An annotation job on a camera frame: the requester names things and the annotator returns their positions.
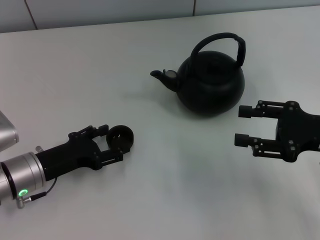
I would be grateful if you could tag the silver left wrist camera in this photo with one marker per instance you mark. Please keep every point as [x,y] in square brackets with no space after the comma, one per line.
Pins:
[7,135]

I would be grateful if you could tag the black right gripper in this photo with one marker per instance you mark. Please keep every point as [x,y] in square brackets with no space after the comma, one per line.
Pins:
[297,132]

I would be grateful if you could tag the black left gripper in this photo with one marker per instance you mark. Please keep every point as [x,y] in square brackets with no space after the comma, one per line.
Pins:
[72,155]

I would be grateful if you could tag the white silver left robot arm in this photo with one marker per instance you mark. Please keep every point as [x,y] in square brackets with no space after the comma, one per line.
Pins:
[22,170]

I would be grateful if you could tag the small black teacup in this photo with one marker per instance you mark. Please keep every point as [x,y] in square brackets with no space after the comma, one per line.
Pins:
[120,138]

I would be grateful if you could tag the black round teapot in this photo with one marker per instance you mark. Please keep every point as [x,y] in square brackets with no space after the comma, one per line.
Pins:
[212,85]

